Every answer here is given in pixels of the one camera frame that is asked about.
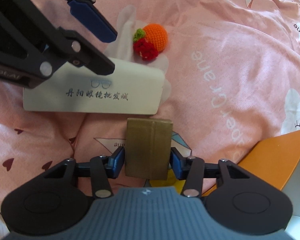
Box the white glasses case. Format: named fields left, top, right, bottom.
left=22, top=56, right=165, bottom=118

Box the orange cardboard box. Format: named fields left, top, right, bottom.
left=202, top=130, right=300, bottom=222

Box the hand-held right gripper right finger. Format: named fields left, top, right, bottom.
left=170, top=147, right=253, bottom=197

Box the gold cardboard box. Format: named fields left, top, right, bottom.
left=125, top=117, right=173, bottom=180

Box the pink printed blanket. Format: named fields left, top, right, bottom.
left=0, top=0, right=300, bottom=238

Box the crocheted orange fruit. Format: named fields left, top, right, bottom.
left=132, top=23, right=168, bottom=61

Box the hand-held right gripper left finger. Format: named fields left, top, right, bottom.
left=43, top=146, right=126, bottom=198

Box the white tissue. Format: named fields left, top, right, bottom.
left=103, top=4, right=172, bottom=103

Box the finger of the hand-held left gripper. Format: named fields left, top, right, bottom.
left=0, top=0, right=116, bottom=89
left=39, top=0, right=118, bottom=43

